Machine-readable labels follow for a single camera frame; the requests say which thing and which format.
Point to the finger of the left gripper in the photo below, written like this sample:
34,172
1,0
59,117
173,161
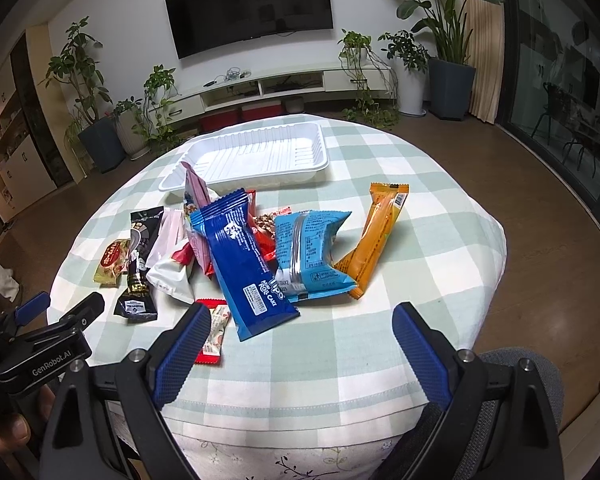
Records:
83,313
27,312

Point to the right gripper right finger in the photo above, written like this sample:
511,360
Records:
425,354

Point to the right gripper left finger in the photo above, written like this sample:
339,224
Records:
148,380

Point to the black cookie snack packet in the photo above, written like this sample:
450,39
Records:
135,303

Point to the small gold red candy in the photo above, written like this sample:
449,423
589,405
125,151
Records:
113,264

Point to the white red snack packet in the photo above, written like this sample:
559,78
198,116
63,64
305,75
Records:
169,270

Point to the dark blue snack packet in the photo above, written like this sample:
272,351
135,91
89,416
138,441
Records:
255,299

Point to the pink cartoon snack packet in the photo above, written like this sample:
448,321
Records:
196,196

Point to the light blue snack packet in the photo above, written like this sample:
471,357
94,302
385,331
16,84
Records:
303,251

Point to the orange snack bar packet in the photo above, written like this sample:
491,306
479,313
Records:
360,263

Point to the left hand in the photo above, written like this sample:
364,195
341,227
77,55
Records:
16,433

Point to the small red white packet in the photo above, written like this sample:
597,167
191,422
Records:
210,353

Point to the pale pink snack packet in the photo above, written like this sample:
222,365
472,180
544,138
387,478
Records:
171,237

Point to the wooden shelf cabinet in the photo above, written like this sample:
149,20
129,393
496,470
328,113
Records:
23,177

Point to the checkered green white tablecloth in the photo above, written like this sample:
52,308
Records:
326,395

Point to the left tall plant dark pot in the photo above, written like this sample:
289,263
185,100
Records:
90,131

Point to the shiny red snack packet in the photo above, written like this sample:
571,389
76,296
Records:
266,244

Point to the left plant white pot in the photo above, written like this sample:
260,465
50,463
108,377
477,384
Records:
145,123

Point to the red nut snack packet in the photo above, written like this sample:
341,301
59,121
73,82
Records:
265,223

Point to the red storage box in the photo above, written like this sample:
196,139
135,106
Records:
220,119
261,110

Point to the white plastic tray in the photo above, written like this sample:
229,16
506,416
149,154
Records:
263,157

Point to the trailing vine plant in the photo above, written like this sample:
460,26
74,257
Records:
374,108

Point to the large plant dark pot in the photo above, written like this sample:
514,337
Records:
450,75

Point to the white tv cabinet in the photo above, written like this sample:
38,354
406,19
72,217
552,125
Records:
311,82

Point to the plant in white pot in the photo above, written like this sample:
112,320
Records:
409,59

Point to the beige curtain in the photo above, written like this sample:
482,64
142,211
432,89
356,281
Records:
486,49

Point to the black wall television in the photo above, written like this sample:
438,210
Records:
201,25

